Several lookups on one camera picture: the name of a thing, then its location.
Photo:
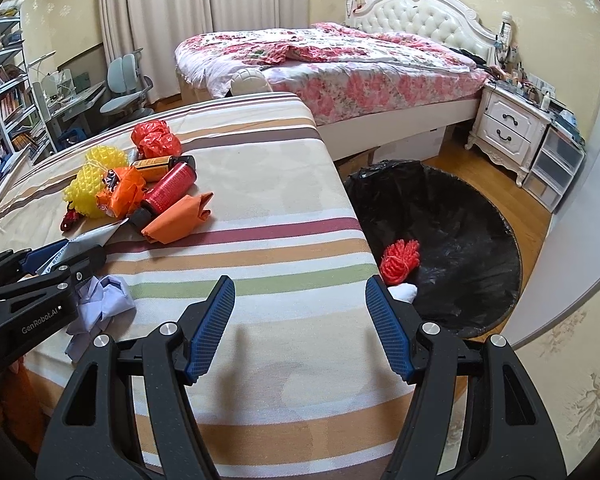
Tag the lavender crumpled paper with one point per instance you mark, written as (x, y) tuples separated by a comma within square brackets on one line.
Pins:
[(105, 300)]

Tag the red crumpled plastic bag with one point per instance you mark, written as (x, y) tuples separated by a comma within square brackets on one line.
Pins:
[(152, 140)]

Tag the white storage box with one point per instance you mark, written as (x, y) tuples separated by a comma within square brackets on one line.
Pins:
[(415, 145)]

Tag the yellow foam fruit net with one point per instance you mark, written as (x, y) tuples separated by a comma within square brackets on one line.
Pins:
[(105, 157), (82, 190)]

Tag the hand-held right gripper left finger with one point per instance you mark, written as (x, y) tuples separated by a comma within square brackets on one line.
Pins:
[(212, 325)]

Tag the dark red crumpled cloth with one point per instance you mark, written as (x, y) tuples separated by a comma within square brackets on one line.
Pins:
[(70, 220)]

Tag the white crumpled tissue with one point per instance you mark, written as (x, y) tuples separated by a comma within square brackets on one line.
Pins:
[(405, 292)]

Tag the pink floral quilt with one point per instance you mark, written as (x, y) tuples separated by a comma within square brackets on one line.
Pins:
[(370, 70)]

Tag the white study desk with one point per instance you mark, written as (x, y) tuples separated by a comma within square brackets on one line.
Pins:
[(80, 95)]

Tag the white and teal tube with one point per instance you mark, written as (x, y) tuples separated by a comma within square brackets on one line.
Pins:
[(97, 234)]

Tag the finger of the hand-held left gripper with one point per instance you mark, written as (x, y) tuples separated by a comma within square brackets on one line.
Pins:
[(80, 265), (42, 256)]

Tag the clear plastic drawer unit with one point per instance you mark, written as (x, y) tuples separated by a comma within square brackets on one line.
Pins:
[(555, 160)]

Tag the white nightstand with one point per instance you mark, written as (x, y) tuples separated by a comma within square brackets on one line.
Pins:
[(510, 120)]

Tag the orange snack wrapper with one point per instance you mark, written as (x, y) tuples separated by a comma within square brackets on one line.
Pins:
[(122, 192)]

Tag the white bed with tufted headboard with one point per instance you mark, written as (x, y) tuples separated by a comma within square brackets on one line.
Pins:
[(420, 15)]

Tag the grey-blue desk chair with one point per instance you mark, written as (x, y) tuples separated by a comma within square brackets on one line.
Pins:
[(125, 67)]

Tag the orange folded paper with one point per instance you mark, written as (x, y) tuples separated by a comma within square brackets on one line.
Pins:
[(175, 220)]

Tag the red bottle black cap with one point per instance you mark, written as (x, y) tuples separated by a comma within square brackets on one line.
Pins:
[(167, 190)]

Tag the cluster of small bottles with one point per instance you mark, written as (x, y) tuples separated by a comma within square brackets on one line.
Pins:
[(525, 82)]

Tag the cream curtain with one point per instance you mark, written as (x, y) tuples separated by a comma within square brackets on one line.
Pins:
[(180, 10)]

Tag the red foam fruit net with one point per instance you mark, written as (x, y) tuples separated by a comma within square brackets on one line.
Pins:
[(400, 260)]

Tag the amber bottle with black cap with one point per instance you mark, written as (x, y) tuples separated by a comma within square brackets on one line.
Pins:
[(155, 166)]

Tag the white bookshelf with books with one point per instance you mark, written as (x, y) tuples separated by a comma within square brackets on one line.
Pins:
[(10, 85)]

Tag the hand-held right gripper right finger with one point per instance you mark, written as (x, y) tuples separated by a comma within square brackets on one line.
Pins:
[(387, 325)]

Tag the trash bin with black bag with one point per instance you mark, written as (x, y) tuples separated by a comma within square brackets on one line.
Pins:
[(455, 220)]

